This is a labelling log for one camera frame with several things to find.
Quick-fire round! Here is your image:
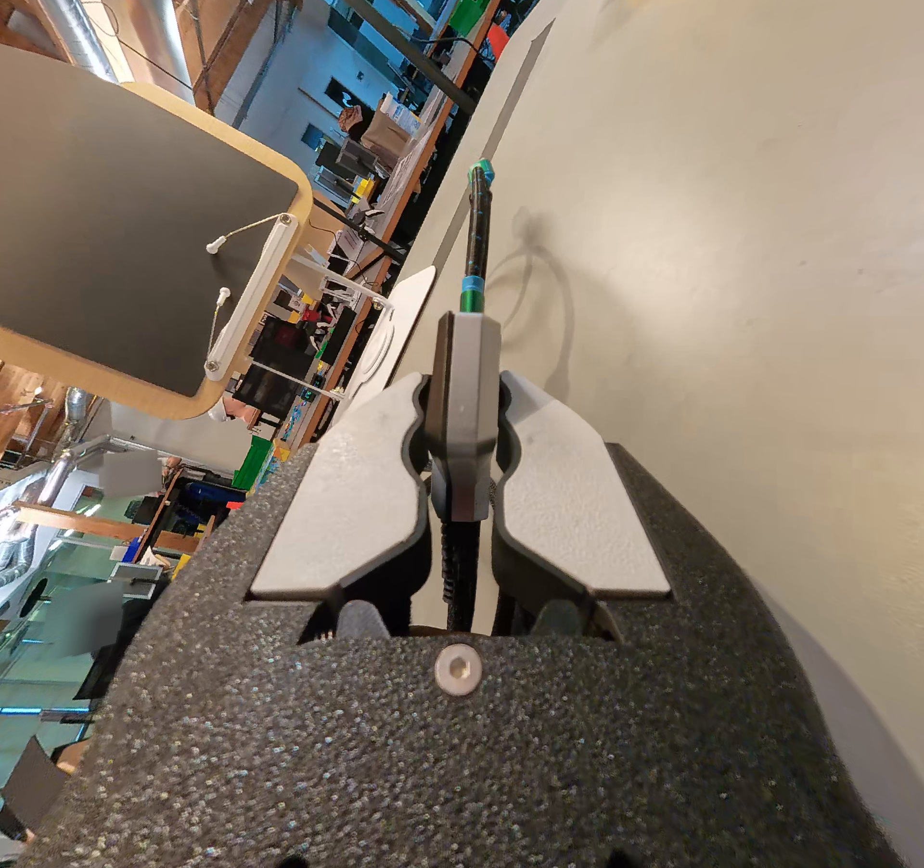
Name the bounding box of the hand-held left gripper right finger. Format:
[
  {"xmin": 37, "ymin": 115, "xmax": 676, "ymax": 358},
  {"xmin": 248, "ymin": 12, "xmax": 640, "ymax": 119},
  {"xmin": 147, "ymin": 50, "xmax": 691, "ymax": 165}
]
[{"xmin": 491, "ymin": 369, "xmax": 674, "ymax": 602}]

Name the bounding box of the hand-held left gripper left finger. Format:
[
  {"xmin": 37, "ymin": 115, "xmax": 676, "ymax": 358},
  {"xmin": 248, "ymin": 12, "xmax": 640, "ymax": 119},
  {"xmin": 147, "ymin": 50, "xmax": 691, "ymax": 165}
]
[{"xmin": 250, "ymin": 370, "xmax": 434, "ymax": 603}]

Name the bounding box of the black mesh sleeved switch cable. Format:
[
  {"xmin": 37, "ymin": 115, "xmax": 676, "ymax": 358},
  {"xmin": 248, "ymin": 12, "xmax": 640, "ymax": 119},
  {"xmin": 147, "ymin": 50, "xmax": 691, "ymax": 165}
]
[{"xmin": 433, "ymin": 478, "xmax": 508, "ymax": 634}]

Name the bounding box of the grey adapter block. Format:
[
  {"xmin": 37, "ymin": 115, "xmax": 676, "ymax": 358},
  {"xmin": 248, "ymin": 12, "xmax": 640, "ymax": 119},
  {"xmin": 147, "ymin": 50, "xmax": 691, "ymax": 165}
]
[{"xmin": 422, "ymin": 311, "xmax": 502, "ymax": 526}]

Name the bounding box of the black equipment rack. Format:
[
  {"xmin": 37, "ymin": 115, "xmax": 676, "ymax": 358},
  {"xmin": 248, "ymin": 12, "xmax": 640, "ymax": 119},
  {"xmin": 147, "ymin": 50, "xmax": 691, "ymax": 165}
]
[{"xmin": 238, "ymin": 312, "xmax": 340, "ymax": 414}]

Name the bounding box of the wooden workbench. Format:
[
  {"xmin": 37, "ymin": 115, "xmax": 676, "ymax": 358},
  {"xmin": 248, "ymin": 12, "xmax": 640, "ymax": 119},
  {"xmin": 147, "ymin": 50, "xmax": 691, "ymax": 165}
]
[{"xmin": 296, "ymin": 0, "xmax": 522, "ymax": 447}]

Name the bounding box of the brown paper bag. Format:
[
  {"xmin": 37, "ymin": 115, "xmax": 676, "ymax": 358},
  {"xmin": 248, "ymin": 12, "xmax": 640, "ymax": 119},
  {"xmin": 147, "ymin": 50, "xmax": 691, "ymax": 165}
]
[{"xmin": 359, "ymin": 106, "xmax": 414, "ymax": 170}]

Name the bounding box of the silver ventilation duct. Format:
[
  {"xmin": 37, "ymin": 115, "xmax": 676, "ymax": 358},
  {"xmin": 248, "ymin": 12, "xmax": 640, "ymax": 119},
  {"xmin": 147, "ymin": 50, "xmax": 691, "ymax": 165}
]
[{"xmin": 7, "ymin": 0, "xmax": 197, "ymax": 89}]

